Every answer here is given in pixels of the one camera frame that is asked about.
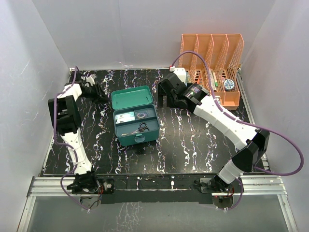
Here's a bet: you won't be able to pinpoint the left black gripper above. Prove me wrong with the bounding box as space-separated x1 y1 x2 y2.
81 84 111 104

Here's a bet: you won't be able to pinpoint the white blue bandage box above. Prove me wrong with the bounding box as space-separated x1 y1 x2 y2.
115 111 136 124

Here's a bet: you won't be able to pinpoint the clear bag with rubber bands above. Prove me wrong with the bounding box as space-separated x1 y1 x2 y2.
136 112 148 119

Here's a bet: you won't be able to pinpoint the blue divided tray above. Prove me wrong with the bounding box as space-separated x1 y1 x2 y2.
113 104 159 137

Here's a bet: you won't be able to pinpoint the green medicine kit box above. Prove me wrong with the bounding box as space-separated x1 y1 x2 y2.
111 86 160 146

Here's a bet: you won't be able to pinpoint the black handled scissors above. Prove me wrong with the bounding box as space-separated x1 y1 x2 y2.
122 122 149 135

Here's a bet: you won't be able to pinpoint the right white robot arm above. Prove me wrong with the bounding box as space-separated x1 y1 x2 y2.
158 72 269 192

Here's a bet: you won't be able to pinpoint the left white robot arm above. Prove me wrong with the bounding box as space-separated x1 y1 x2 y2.
48 75 109 194

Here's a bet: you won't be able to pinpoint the white tube in organizer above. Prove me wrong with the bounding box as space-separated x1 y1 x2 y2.
210 69 219 91

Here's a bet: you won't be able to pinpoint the round blue white tin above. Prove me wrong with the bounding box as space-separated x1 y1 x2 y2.
223 79 235 91

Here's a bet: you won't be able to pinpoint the orange file organizer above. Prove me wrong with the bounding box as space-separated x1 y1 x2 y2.
180 34 244 110

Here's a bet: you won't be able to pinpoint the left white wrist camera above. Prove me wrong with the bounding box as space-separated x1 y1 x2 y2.
86 74 97 85

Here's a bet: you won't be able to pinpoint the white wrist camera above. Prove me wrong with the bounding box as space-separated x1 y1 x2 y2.
169 66 186 84
86 74 97 85

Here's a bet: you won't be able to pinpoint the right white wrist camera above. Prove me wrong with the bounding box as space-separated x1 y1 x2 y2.
169 66 186 84

